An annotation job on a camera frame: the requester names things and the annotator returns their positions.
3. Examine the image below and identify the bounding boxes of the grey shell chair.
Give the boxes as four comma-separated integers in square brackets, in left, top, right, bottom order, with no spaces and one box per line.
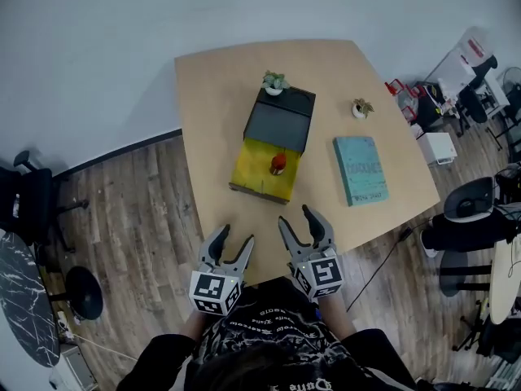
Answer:
[439,176,498,297]

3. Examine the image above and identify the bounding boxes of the light wooden round table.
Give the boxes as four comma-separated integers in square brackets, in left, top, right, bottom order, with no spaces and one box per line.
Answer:
[488,234,521,326]

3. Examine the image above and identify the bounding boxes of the black round pedestal base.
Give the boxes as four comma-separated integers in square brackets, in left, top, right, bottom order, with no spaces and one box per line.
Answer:
[64,266,103,321]

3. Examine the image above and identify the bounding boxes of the person's left forearm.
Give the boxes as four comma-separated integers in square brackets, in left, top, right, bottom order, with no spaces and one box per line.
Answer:
[178,310,209,341]

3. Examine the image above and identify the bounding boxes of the black floor cable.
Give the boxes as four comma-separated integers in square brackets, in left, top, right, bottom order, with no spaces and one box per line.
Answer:
[345,217,433,313]

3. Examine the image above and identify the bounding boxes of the black bag yellow trim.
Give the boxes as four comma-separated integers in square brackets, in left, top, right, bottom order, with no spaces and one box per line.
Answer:
[414,81,445,132]

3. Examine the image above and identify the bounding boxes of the black tripod stand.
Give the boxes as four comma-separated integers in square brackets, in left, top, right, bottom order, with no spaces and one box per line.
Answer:
[451,298,521,358]

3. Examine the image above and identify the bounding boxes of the small potted plant white pot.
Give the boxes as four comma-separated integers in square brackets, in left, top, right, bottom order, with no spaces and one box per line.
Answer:
[352,98,375,120]
[262,70,291,97]

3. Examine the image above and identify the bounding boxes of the black box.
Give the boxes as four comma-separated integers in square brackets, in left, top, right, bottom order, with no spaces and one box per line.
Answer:
[228,86,317,206]

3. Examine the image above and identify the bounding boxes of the black marble round table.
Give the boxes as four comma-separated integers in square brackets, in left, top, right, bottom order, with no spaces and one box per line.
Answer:
[0,228,62,368]

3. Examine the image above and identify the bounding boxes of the white panel red label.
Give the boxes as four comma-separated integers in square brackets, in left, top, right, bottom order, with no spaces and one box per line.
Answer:
[427,26,496,109]

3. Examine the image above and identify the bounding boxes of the red-lidded small jar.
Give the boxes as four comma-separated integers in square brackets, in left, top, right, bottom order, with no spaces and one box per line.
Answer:
[269,152,287,177]

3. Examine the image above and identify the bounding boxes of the white floor cable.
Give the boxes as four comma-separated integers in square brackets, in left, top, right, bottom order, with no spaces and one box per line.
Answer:
[60,332,140,361]

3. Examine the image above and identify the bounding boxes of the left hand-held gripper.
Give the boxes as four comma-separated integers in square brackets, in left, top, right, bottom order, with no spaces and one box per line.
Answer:
[189,223,256,316]

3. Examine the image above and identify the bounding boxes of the clear bin red latches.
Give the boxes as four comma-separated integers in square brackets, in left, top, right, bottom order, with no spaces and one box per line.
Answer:
[385,78,409,98]
[401,91,422,126]

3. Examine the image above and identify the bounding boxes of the grey metal appliance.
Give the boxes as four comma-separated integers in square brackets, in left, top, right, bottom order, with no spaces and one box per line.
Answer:
[48,342,99,391]

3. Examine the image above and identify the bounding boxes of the teal hardcover book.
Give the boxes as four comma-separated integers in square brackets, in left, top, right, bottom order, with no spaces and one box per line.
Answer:
[332,136,390,208]

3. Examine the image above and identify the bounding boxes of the standing fan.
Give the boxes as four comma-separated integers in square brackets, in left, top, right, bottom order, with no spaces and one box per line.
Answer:
[502,66,521,98]

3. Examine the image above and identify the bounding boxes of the person's right forearm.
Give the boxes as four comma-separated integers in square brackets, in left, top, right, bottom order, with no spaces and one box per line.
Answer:
[317,295,359,338]

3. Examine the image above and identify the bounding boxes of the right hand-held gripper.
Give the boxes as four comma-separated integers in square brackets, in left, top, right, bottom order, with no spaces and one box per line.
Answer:
[278,204,343,303]

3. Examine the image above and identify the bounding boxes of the person's torso black printed shirt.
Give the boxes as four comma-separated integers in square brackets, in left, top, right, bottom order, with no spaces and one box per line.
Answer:
[117,277,420,391]

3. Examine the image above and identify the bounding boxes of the small white cabinet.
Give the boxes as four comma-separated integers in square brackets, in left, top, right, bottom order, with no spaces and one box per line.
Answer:
[417,132,455,166]

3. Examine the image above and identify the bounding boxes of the black office chair with headrest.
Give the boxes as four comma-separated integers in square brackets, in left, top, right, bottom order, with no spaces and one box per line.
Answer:
[0,150,90,254]

